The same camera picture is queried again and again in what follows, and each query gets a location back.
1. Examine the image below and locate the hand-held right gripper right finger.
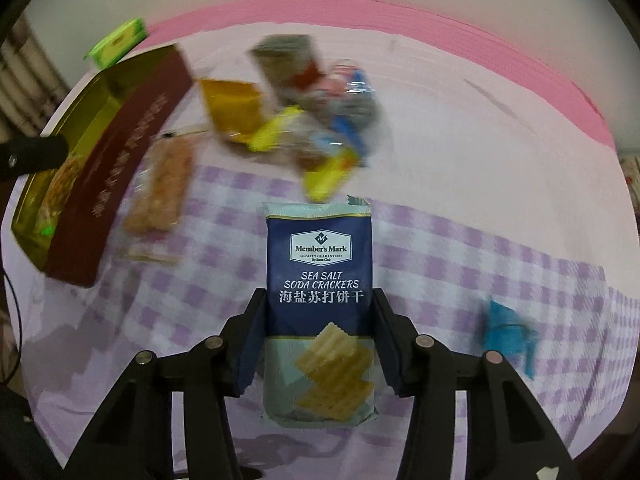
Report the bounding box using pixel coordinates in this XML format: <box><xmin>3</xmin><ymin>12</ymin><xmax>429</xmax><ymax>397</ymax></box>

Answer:
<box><xmin>371</xmin><ymin>289</ymin><xmax>582</xmax><ymax>480</ymax></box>

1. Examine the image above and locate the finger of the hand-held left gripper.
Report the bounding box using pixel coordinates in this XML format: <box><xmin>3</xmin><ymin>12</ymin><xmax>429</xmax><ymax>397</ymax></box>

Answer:
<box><xmin>0</xmin><ymin>133</ymin><xmax>70</xmax><ymax>182</ymax></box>

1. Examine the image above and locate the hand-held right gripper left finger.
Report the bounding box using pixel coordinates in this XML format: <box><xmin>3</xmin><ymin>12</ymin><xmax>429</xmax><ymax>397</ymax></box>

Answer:
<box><xmin>60</xmin><ymin>287</ymin><xmax>267</xmax><ymax>480</ymax></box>

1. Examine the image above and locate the dark red gold-lined box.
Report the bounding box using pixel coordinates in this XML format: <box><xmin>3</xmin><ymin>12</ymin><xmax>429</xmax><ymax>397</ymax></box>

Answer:
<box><xmin>11</xmin><ymin>42</ymin><xmax>195</xmax><ymax>289</ymax></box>

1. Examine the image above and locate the navy blue cracker packet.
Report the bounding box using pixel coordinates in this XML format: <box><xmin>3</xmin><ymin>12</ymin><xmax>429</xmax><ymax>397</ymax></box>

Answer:
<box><xmin>261</xmin><ymin>196</ymin><xmax>380</xmax><ymax>429</ymax></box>

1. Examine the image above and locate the heap of snacks in box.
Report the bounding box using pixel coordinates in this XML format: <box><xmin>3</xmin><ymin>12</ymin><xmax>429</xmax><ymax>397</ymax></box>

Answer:
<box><xmin>19</xmin><ymin>152</ymin><xmax>88</xmax><ymax>256</ymax></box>

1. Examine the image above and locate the striped beige curtain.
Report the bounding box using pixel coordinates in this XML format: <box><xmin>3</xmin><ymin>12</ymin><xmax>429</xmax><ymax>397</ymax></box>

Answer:
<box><xmin>0</xmin><ymin>14</ymin><xmax>70</xmax><ymax>142</ymax></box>

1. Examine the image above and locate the turquoise snack packet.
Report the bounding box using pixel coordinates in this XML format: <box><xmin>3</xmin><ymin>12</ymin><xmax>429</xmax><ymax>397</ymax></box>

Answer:
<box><xmin>479</xmin><ymin>299</ymin><xmax>542</xmax><ymax>380</ymax></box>

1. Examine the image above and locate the clear peanut brittle packet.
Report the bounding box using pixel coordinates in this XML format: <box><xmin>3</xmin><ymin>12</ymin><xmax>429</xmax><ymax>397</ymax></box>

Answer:
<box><xmin>122</xmin><ymin>137</ymin><xmax>197</xmax><ymax>237</ymax></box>

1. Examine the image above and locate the green box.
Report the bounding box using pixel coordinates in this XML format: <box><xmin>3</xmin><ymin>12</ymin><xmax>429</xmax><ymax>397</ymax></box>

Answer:
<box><xmin>83</xmin><ymin>17</ymin><xmax>150</xmax><ymax>70</ymax></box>

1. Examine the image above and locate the small clear snack packet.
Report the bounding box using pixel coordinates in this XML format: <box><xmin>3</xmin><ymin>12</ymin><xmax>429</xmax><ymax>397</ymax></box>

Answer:
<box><xmin>121</xmin><ymin>239</ymin><xmax>182</xmax><ymax>267</ymax></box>

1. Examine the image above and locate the yellow snack packet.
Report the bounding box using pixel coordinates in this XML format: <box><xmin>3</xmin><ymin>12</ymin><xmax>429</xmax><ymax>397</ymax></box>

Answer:
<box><xmin>247</xmin><ymin>106</ymin><xmax>304</xmax><ymax>154</ymax></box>
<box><xmin>302</xmin><ymin>150</ymin><xmax>364</xmax><ymax>204</ymax></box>

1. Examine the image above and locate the orange snack packet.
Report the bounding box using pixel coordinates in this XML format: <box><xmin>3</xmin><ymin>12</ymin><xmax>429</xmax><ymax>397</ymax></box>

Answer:
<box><xmin>197</xmin><ymin>77</ymin><xmax>264</xmax><ymax>147</ymax></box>

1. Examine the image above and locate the blue snack packet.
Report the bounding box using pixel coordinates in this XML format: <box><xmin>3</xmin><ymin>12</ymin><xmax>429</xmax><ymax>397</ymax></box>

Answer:
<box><xmin>322</xmin><ymin>115</ymin><xmax>372</xmax><ymax>167</ymax></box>

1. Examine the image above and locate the grey-brown snack packet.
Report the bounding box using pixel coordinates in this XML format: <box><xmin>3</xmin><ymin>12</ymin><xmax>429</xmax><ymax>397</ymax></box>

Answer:
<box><xmin>247</xmin><ymin>34</ymin><xmax>327</xmax><ymax>111</ymax></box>

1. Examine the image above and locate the pink blanket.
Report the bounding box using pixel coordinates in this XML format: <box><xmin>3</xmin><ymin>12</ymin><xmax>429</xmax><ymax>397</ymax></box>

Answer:
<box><xmin>149</xmin><ymin>0</ymin><xmax>614</xmax><ymax>150</ymax></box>

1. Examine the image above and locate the black cable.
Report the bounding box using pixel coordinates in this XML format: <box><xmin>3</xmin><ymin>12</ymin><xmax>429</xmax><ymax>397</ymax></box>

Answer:
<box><xmin>0</xmin><ymin>259</ymin><xmax>24</xmax><ymax>386</ymax></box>

